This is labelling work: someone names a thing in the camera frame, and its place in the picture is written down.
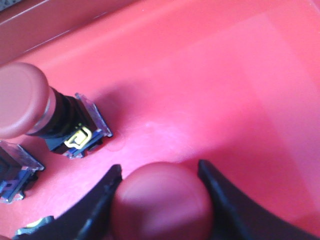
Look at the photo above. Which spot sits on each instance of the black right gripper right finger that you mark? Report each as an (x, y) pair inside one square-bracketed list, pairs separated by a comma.
[(238, 217)]

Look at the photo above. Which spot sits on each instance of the red mushroom push button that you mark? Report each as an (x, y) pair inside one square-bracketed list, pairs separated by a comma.
[(18, 169), (69, 125), (161, 201), (34, 226)]

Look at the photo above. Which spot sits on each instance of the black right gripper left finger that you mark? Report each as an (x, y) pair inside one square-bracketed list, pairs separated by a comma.
[(88, 219)]

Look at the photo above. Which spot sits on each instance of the red plastic bin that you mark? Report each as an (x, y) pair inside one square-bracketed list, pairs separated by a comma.
[(236, 82)]

